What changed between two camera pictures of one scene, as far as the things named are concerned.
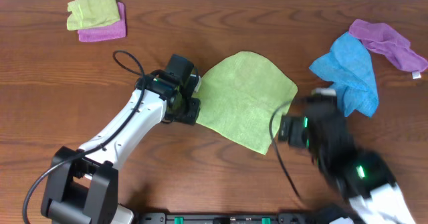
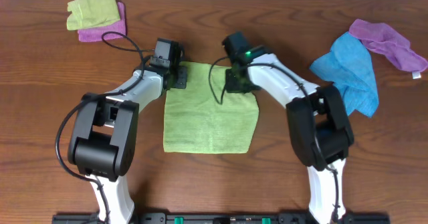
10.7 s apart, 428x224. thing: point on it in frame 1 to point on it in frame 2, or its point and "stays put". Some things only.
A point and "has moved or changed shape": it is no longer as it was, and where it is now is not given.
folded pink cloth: x=115 y=31 stays put
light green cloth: x=238 y=96 has moved or changed shape
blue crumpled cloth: x=349 y=67 stays put
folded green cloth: x=97 y=7 stays put
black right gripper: x=294 y=139 to x=230 y=88
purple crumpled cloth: x=382 y=39 stays put
